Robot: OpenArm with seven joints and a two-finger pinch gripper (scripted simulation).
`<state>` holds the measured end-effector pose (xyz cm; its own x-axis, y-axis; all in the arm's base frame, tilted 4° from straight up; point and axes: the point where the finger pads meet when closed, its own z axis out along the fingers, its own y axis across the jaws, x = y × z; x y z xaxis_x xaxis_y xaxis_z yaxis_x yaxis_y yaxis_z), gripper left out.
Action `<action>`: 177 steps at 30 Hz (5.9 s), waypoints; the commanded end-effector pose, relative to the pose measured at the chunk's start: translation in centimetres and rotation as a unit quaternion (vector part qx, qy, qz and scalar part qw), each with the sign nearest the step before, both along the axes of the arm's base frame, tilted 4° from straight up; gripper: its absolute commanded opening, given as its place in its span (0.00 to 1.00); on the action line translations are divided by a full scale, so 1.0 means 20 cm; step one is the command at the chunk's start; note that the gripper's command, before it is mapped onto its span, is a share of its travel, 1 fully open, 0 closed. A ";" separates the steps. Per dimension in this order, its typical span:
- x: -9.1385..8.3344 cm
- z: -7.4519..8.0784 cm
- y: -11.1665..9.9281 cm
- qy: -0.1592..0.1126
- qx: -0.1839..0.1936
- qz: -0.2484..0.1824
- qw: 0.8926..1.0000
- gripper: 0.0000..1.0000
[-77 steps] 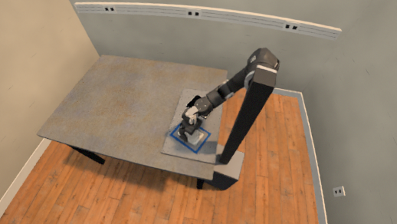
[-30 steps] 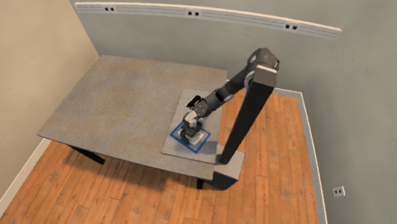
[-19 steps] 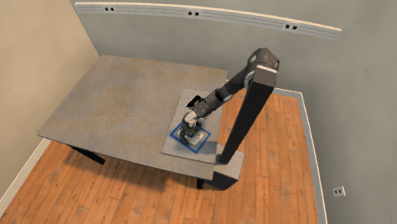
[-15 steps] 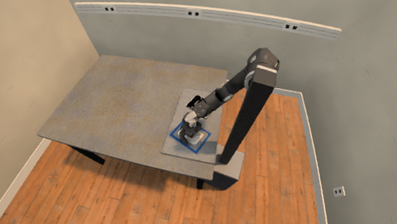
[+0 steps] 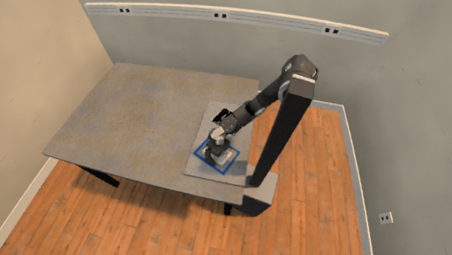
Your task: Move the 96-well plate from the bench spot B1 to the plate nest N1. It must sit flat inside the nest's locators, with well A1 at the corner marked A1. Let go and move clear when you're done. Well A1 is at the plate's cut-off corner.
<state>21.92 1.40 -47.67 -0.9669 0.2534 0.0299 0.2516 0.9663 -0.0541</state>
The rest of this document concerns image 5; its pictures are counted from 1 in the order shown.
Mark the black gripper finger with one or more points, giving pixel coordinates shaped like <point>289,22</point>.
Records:
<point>210,158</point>

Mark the black rectangular panel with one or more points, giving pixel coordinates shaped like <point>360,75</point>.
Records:
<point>223,114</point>

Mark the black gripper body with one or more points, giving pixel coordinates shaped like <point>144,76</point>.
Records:
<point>218,149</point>

